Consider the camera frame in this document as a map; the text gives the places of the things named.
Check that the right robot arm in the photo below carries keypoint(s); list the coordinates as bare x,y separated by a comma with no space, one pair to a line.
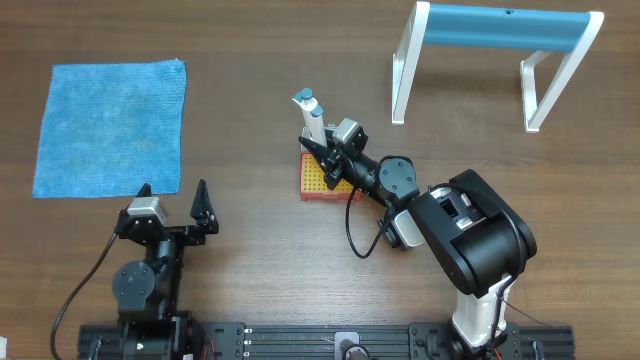
475,240

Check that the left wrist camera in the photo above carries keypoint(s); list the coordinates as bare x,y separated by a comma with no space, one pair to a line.
147,207

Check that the red and yellow tip box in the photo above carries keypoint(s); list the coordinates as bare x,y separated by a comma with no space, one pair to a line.
312,180

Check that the mounting rail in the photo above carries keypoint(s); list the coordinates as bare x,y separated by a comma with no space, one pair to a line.
290,342

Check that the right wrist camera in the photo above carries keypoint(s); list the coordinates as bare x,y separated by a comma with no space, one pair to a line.
346,131

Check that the white pipette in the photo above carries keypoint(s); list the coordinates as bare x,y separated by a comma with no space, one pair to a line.
315,122

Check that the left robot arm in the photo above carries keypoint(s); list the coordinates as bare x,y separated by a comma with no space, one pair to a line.
132,287

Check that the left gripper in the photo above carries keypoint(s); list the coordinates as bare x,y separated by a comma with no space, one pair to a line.
150,232

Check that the blue cloth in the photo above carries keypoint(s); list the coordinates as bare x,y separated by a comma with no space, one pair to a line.
110,130

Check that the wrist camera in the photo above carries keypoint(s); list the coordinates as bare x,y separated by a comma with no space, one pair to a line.
346,131
147,207

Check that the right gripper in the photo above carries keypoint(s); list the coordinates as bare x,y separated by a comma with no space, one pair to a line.
345,167

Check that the white and blue stand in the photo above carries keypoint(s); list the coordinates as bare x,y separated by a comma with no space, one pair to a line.
500,27

